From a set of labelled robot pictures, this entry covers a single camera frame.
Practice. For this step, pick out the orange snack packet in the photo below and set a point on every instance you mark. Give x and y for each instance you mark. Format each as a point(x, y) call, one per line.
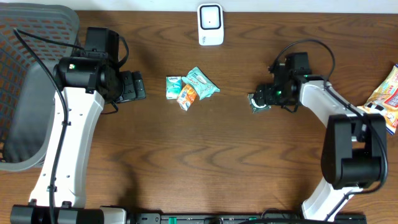
point(186, 97)

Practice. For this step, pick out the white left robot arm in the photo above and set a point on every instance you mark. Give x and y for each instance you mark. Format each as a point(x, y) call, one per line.
point(84, 83)

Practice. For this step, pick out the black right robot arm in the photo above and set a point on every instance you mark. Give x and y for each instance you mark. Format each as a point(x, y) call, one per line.
point(354, 155)

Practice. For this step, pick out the yellow snack bag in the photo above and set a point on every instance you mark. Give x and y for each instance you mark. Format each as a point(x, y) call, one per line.
point(383, 100)

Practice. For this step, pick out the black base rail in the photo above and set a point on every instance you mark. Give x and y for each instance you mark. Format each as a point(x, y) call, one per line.
point(271, 215)

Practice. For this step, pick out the teal tissue pack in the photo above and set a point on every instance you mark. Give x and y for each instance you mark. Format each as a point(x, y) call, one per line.
point(173, 87)

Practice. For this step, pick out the teal wet wipes pack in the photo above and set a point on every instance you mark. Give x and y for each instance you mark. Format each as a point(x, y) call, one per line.
point(203, 86)

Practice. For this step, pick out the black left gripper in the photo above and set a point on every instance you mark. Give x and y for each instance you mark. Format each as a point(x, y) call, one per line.
point(132, 86)

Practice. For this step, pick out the grey plastic mesh basket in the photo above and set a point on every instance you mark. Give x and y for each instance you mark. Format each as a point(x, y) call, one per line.
point(26, 91)

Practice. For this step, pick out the white barcode scanner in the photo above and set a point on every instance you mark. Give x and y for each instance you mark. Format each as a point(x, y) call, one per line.
point(210, 24)

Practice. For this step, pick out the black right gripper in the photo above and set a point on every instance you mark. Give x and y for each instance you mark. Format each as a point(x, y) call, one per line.
point(263, 93)

